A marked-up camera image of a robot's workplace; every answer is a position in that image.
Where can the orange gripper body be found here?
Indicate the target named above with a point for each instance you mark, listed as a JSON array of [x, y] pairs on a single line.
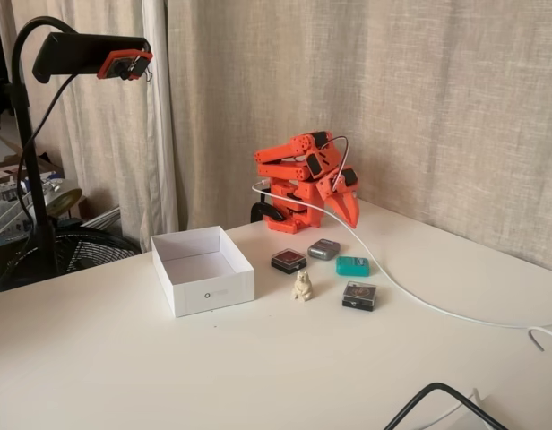
[[336, 192]]

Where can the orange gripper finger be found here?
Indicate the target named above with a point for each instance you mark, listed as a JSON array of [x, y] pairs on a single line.
[[353, 206], [341, 208]]

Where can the teal green box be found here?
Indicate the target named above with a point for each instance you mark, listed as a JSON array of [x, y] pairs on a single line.
[[353, 266]]

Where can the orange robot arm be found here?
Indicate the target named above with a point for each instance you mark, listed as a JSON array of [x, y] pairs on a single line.
[[285, 172]]

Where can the white cardboard bin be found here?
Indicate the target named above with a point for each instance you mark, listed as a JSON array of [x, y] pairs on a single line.
[[213, 293]]

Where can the grey small case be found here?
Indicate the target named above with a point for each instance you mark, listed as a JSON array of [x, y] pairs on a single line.
[[323, 249]]

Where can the black box red lid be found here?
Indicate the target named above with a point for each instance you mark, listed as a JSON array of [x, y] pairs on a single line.
[[286, 260]]

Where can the black table clamp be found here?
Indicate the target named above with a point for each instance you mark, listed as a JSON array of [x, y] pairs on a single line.
[[262, 208]]

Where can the cream bear figurine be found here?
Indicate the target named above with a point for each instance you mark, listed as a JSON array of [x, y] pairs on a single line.
[[303, 286]]

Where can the black box clear lid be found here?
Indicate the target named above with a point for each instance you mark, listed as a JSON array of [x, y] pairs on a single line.
[[359, 295]]

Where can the beige wide curtain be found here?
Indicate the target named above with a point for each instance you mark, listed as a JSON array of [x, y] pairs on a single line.
[[392, 89]]

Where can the black floor fan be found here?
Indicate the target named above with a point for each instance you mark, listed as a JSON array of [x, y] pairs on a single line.
[[92, 251]]

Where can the silver desk lamp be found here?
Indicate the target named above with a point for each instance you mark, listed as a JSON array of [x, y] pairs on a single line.
[[63, 199]]

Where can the brown cardboard box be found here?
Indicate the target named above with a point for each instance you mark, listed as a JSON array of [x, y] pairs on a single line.
[[47, 165]]

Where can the black phone holder bar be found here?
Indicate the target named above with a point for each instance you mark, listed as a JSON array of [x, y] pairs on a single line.
[[74, 51]]

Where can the black gooseneck stand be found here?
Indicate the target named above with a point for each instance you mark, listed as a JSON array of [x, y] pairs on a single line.
[[27, 134]]

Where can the overhead camera on black stand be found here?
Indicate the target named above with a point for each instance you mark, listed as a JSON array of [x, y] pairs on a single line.
[[110, 143]]

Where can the orange camera module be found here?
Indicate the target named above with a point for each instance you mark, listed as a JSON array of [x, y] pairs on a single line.
[[123, 65]]

